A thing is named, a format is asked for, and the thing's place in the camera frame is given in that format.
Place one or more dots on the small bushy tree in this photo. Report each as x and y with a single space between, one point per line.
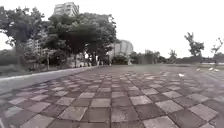
172 55

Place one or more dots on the distant dark bushes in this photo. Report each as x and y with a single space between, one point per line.
146 57

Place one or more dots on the sparse thin tree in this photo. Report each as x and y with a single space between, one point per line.
216 49

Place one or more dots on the row of large leafy trees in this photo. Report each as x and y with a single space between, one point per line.
80 33

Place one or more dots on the pale shell-shaped canopy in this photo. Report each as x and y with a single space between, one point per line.
123 47

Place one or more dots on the chequered stone paved plaza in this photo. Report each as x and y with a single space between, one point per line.
126 90

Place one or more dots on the thin leaning tree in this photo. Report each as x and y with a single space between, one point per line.
195 46

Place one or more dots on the low grey concrete wall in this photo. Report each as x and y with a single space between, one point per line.
26 80

